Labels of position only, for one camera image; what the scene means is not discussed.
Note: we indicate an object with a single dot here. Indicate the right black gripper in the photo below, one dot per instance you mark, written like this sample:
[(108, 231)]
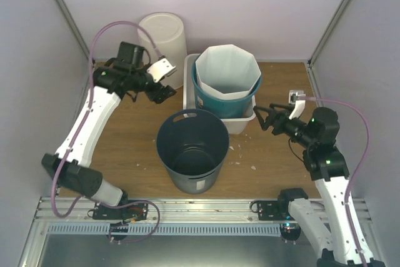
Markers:
[(280, 115)]

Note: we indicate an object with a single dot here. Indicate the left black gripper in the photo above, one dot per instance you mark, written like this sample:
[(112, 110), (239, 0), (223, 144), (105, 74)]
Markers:
[(160, 94)]

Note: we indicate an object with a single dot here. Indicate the dark grey round bin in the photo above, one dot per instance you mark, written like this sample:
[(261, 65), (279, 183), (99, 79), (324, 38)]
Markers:
[(192, 145)]

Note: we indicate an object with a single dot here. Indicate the white cylindrical bin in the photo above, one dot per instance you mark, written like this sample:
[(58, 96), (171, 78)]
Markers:
[(167, 31)]

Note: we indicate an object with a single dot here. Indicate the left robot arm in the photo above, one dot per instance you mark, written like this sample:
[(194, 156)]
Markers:
[(118, 77)]

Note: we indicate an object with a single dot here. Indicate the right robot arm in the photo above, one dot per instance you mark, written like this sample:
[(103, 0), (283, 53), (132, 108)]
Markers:
[(341, 242)]

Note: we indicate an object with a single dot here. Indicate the white rectangular tub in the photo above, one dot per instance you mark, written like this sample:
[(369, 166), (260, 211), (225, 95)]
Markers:
[(233, 125)]

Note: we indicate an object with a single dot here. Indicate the teal round bin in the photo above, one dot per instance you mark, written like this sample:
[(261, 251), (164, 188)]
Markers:
[(224, 109)]

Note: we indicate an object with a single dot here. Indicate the white faceted bin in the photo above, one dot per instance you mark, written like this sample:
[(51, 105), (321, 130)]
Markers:
[(227, 72)]

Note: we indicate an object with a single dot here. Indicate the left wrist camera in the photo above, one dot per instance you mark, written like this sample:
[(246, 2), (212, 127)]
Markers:
[(160, 69)]

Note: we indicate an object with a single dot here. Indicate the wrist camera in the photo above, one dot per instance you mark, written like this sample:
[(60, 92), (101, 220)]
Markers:
[(160, 69), (297, 102)]

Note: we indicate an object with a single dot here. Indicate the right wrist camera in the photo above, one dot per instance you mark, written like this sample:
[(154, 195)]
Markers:
[(297, 102)]

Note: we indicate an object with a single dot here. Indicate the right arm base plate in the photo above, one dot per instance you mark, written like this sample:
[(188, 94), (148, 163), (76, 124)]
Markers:
[(270, 210)]

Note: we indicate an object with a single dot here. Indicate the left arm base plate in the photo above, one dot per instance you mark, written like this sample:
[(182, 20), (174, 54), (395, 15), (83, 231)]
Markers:
[(136, 211)]

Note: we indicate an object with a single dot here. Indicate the grey slotted cable duct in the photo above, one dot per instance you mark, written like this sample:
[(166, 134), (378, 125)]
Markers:
[(168, 229)]

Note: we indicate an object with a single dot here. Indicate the aluminium front rail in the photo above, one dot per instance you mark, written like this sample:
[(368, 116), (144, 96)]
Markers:
[(175, 210)]

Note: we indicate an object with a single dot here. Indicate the right aluminium frame post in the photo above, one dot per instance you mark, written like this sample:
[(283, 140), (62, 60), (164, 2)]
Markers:
[(333, 23)]

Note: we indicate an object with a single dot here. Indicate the aluminium frame post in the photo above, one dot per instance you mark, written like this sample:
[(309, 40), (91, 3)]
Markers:
[(66, 14), (333, 23)]

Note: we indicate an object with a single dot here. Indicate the left aluminium frame post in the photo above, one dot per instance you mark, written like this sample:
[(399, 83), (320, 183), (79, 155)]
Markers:
[(66, 14)]

